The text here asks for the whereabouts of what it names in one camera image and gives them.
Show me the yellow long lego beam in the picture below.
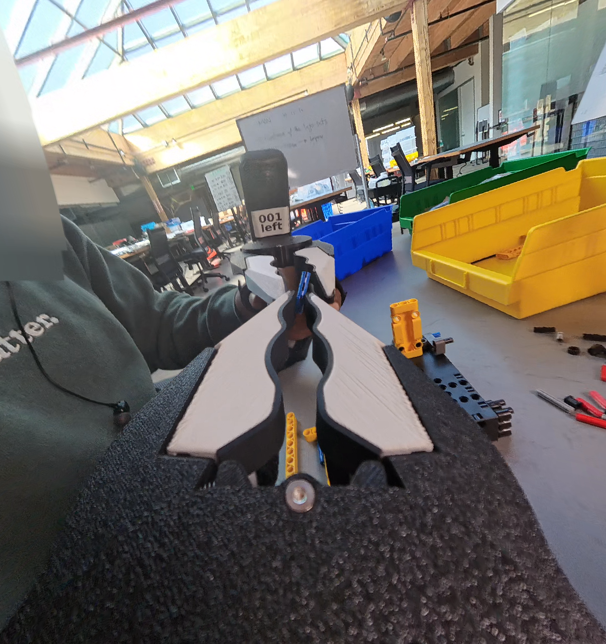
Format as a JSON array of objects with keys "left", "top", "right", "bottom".
[{"left": 284, "top": 413, "right": 300, "bottom": 479}]

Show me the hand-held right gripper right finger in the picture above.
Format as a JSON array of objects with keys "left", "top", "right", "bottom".
[{"left": 306, "top": 296, "right": 435, "bottom": 460}]

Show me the person's left hand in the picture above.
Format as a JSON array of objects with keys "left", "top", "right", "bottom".
[{"left": 234, "top": 281, "right": 345, "bottom": 364}]

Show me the whiteboard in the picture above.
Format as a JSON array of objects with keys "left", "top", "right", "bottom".
[{"left": 236, "top": 85, "right": 361, "bottom": 191}]

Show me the black office chair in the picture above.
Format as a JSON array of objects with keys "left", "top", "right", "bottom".
[
  {"left": 147, "top": 226, "right": 195, "bottom": 295},
  {"left": 391, "top": 142, "right": 419, "bottom": 194}
]

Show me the printed task sheet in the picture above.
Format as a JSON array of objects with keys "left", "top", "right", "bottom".
[{"left": 572, "top": 0, "right": 606, "bottom": 125}]

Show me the long wooden desk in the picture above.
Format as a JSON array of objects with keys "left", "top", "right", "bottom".
[{"left": 414, "top": 126, "right": 540, "bottom": 169}]

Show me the yellow plastic storage bin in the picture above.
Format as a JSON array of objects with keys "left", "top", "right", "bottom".
[{"left": 411, "top": 153, "right": 606, "bottom": 320}]

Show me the person's left forearm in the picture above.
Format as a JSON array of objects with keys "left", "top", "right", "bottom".
[{"left": 149, "top": 283, "right": 243, "bottom": 374}]

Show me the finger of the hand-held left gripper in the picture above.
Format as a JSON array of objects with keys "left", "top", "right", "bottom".
[
  {"left": 296, "top": 246, "right": 337, "bottom": 303},
  {"left": 244, "top": 255, "right": 287, "bottom": 308}
]

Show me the green plastic storage bin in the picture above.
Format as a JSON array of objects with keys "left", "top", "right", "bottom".
[{"left": 399, "top": 147, "right": 592, "bottom": 234}]

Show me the pile of lego pins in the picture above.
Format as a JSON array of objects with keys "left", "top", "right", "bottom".
[{"left": 534, "top": 326, "right": 606, "bottom": 431}]

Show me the paper chart sign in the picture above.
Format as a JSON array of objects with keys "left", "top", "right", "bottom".
[{"left": 205, "top": 165, "right": 243, "bottom": 213}]

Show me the blue plastic storage bin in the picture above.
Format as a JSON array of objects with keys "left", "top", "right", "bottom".
[{"left": 292, "top": 205, "right": 394, "bottom": 281}]

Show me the black cord with earbud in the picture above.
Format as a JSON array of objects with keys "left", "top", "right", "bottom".
[{"left": 6, "top": 282, "right": 131, "bottom": 427}]

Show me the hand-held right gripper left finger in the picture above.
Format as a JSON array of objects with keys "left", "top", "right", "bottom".
[{"left": 167, "top": 292, "right": 290, "bottom": 462}]

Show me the person's green sweatshirt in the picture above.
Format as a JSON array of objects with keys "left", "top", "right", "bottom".
[{"left": 0, "top": 214, "right": 223, "bottom": 635}]

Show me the black lego base assembly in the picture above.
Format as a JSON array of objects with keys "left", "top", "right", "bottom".
[{"left": 390, "top": 297, "right": 514, "bottom": 442}]

